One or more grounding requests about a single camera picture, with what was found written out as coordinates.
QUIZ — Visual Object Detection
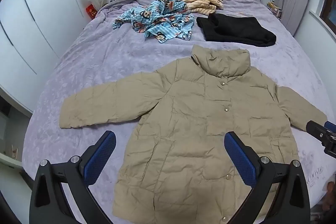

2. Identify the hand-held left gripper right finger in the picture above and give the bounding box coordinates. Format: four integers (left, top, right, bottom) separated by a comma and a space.
224, 131, 311, 224

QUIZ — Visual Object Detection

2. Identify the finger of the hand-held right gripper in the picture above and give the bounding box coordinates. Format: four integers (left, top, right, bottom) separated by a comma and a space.
324, 121, 336, 136
306, 120, 328, 141

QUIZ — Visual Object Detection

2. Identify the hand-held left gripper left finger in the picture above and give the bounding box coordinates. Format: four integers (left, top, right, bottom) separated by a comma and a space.
28, 130, 117, 224

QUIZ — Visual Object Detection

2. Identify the beige puffer jacket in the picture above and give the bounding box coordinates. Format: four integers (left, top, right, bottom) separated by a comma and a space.
59, 45, 328, 224

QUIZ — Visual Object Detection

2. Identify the brown patterned bag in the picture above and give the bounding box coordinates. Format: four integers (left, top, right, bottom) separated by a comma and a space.
323, 193, 336, 212

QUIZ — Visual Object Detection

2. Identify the white low shelf unit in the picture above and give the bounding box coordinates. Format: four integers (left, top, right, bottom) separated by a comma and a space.
0, 88, 32, 168

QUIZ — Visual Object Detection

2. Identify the purple plush bed blanket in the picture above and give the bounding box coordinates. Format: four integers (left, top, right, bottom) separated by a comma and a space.
22, 0, 335, 224

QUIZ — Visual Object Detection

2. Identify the dark framed window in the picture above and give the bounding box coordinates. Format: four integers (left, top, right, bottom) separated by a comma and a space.
319, 0, 336, 28

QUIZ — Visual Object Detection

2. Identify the black folded garment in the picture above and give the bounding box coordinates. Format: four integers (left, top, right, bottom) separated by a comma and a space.
196, 13, 277, 47

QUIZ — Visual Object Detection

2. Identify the red packet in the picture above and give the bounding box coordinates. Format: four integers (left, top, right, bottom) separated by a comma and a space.
86, 4, 97, 20

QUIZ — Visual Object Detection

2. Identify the white wardrobe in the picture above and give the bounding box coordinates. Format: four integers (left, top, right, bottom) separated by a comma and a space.
0, 0, 88, 114

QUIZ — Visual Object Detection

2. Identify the blue monkey print cloth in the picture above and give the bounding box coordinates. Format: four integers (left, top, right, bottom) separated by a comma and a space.
113, 0, 196, 44

